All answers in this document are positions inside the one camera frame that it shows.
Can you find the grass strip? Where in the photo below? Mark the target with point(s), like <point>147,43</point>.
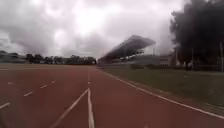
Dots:
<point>180,83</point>

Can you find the pole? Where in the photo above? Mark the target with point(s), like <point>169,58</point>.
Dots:
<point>221,56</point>

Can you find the distant row of trees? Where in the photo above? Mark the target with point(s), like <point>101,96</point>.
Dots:
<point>76,60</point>

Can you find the cluster of dark trees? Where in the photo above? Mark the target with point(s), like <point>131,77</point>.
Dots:
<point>200,30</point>

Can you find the red running track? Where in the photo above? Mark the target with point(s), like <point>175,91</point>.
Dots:
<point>113,106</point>

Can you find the grandstand building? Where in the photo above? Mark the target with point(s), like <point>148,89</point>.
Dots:
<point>133,46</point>

